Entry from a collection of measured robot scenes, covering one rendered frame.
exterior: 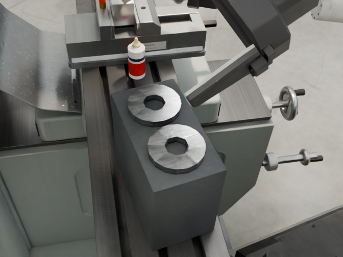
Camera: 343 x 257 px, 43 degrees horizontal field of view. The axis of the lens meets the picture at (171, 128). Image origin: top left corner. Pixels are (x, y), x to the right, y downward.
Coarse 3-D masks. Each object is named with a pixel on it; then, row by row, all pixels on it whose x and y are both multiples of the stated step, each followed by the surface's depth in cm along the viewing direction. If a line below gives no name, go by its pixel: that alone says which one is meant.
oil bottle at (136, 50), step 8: (136, 40) 100; (128, 48) 101; (136, 48) 100; (144, 48) 101; (128, 56) 102; (136, 56) 101; (144, 56) 103; (128, 64) 105; (136, 64) 103; (144, 64) 104; (136, 72) 104; (144, 72) 106
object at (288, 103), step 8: (288, 88) 143; (264, 96) 143; (280, 96) 149; (288, 96) 144; (296, 96) 141; (272, 104) 144; (280, 104) 144; (288, 104) 145; (296, 104) 140; (288, 112) 146; (296, 112) 141; (288, 120) 146
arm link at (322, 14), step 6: (324, 0) 92; (330, 0) 93; (318, 6) 95; (324, 6) 93; (330, 6) 93; (312, 12) 98; (318, 12) 95; (324, 12) 94; (330, 12) 94; (312, 18) 98; (318, 18) 96; (324, 18) 95
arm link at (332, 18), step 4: (336, 0) 93; (340, 0) 93; (336, 4) 93; (340, 4) 93; (336, 8) 93; (340, 8) 93; (332, 12) 94; (336, 12) 94; (340, 12) 94; (332, 16) 95; (336, 16) 95; (340, 16) 95; (328, 20) 96; (332, 20) 96; (336, 20) 96; (340, 20) 96
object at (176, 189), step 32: (128, 96) 76; (160, 96) 74; (128, 128) 71; (160, 128) 69; (192, 128) 69; (128, 160) 76; (160, 160) 65; (192, 160) 65; (160, 192) 63; (192, 192) 67; (160, 224) 70; (192, 224) 75
